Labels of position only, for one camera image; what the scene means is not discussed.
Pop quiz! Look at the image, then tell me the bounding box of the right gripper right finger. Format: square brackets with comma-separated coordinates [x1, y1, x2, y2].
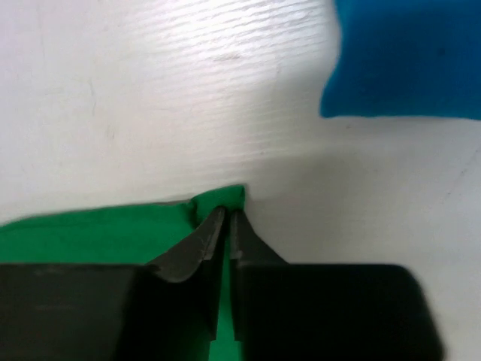
[229, 211, 445, 360]

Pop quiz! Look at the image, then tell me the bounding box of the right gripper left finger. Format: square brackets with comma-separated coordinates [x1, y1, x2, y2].
[1, 207, 225, 360]

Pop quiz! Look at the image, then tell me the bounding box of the green t shirt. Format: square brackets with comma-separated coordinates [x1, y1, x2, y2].
[1, 186, 245, 360]

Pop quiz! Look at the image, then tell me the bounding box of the blue folded t shirt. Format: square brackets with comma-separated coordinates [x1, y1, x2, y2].
[319, 1, 480, 120]

